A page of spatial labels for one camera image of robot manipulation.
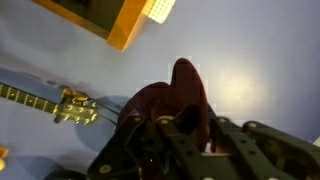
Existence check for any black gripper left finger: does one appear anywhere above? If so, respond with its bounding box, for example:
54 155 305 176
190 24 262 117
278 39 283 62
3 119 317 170
87 104 214 180

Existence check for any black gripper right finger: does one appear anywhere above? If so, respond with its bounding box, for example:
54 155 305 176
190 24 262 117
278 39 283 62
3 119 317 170
209 116 320 180

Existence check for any brown acoustic guitar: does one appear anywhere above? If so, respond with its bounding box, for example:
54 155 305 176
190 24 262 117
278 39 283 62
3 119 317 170
0 81 101 126

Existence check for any wooden framed picture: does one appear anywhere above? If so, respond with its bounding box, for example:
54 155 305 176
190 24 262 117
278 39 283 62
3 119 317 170
31 0 178 53

